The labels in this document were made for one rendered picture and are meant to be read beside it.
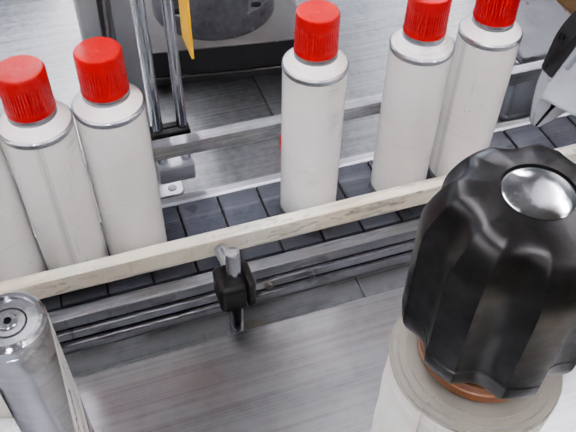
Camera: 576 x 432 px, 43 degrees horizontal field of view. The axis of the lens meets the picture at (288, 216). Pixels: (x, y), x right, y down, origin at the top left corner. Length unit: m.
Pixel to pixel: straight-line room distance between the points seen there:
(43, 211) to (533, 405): 0.37
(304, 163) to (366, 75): 0.33
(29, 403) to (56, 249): 0.20
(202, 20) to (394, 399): 0.60
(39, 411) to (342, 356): 0.25
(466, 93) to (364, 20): 0.40
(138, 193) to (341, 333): 0.19
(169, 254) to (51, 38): 0.48
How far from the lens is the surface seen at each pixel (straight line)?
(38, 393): 0.42
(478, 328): 0.29
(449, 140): 0.68
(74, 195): 0.56
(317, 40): 0.54
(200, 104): 0.87
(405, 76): 0.60
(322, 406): 0.56
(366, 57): 0.95
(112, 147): 0.54
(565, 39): 0.70
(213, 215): 0.67
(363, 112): 0.66
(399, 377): 0.36
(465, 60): 0.63
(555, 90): 0.71
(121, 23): 0.65
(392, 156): 0.65
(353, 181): 0.70
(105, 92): 0.52
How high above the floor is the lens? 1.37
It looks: 47 degrees down
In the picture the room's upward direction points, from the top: 1 degrees clockwise
